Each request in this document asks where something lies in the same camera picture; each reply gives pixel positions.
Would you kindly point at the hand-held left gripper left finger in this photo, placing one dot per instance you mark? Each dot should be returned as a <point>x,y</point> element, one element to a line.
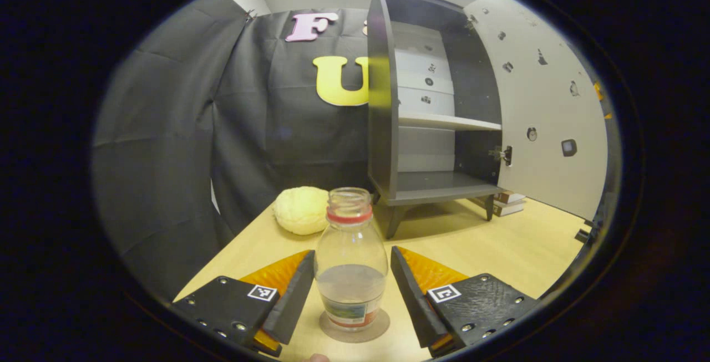
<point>291,301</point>

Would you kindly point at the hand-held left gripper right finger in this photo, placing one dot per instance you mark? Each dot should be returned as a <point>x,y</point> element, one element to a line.
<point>411,301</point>

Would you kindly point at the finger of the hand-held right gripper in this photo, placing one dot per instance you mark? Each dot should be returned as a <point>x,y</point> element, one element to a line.
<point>599,91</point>

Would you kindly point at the brown round coaster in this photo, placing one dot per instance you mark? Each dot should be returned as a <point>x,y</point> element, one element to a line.
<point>355,337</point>

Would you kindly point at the clear plastic bottle red label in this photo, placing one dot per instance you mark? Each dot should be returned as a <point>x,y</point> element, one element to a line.
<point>350,251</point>

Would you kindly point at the dark grey cabinet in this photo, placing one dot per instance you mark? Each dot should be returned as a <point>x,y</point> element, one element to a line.
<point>380,129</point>

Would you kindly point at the pale yellow round bread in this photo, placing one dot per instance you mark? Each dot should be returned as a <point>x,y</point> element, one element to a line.
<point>299,212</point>

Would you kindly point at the brown book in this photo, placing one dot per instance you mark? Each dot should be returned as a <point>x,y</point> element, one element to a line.
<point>505,209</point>
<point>510,198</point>

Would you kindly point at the black backdrop cloth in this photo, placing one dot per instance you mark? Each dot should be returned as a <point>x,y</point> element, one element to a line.
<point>166,157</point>

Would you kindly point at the black metal bracket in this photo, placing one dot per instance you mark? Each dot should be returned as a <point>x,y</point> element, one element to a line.
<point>587,233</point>

